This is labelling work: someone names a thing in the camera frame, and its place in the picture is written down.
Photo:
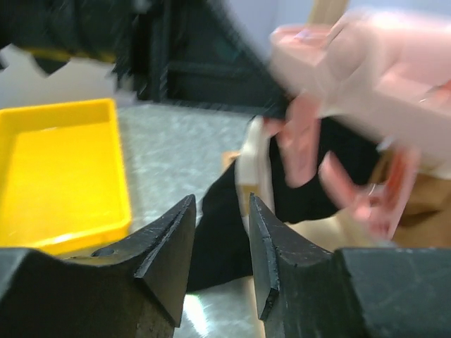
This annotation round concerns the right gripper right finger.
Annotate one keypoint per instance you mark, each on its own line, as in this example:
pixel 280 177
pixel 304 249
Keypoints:
pixel 303 290

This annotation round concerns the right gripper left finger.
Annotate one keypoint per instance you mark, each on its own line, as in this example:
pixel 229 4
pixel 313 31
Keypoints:
pixel 132 288

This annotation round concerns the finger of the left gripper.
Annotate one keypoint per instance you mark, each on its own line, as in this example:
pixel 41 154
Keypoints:
pixel 191 53

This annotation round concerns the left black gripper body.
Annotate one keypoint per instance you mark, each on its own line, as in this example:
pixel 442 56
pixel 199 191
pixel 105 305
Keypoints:
pixel 54 32

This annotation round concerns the black underwear beige waistband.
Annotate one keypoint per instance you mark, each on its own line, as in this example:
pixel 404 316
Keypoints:
pixel 221 250

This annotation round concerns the pink round clip hanger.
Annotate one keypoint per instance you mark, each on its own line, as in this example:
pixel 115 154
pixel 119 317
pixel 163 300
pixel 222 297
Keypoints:
pixel 385 73

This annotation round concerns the brown underwear on hanger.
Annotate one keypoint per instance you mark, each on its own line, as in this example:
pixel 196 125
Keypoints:
pixel 425 221

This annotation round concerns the yellow plastic tray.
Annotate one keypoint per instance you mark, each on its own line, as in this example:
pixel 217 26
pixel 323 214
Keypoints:
pixel 63 183

